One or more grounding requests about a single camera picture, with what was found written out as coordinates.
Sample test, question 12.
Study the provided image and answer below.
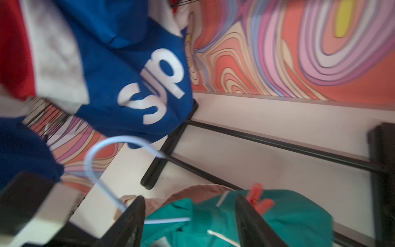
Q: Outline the green kids jacket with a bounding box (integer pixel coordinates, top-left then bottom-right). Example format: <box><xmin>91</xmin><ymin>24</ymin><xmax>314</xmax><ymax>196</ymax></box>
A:
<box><xmin>141</xmin><ymin>190</ymin><xmax>333</xmax><ymax>247</ymax></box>

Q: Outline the blue red white jacket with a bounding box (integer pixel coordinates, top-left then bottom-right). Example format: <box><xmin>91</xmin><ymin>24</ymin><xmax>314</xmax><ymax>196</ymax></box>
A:
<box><xmin>1</xmin><ymin>1</ymin><xmax>193</xmax><ymax>187</ymax></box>

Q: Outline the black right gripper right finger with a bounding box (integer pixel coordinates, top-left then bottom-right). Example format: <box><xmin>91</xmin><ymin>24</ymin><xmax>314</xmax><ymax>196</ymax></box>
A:
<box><xmin>235</xmin><ymin>195</ymin><xmax>288</xmax><ymax>247</ymax></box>

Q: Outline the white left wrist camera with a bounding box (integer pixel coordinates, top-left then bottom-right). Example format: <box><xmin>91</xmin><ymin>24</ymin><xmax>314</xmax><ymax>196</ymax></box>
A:
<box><xmin>1</xmin><ymin>172</ymin><xmax>82</xmax><ymax>247</ymax></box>

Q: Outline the red clothespin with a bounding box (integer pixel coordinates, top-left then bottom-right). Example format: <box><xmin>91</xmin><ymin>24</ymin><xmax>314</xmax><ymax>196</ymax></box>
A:
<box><xmin>246</xmin><ymin>183</ymin><xmax>275</xmax><ymax>216</ymax></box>

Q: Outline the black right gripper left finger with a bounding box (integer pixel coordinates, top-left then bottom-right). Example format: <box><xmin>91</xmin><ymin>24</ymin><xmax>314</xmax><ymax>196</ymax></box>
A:
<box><xmin>92</xmin><ymin>196</ymin><xmax>146</xmax><ymax>247</ymax></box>

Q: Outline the pink patterned kids jacket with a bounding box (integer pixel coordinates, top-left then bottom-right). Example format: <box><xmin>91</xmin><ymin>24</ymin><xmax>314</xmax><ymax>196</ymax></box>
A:
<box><xmin>114</xmin><ymin>184</ymin><xmax>235</xmax><ymax>220</ymax></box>

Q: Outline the light blue hanger green jacket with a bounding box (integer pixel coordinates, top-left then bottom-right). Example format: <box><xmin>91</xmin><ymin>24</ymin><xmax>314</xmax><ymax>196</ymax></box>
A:
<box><xmin>84</xmin><ymin>135</ymin><xmax>192</xmax><ymax>225</ymax></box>

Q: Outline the black clothes rack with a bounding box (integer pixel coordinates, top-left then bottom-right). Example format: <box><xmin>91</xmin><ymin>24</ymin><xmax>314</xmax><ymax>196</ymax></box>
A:
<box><xmin>140</xmin><ymin>100</ymin><xmax>395</xmax><ymax>247</ymax></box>

